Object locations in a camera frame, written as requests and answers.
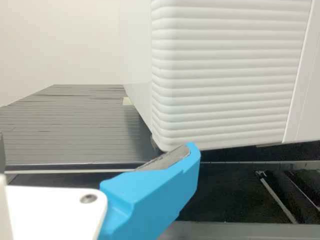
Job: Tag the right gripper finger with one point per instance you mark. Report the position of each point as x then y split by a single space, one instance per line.
150 195

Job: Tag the incubator door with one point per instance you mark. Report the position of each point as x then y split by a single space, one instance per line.
225 75

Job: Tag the black platform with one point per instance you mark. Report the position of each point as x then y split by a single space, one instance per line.
70 125
250 231

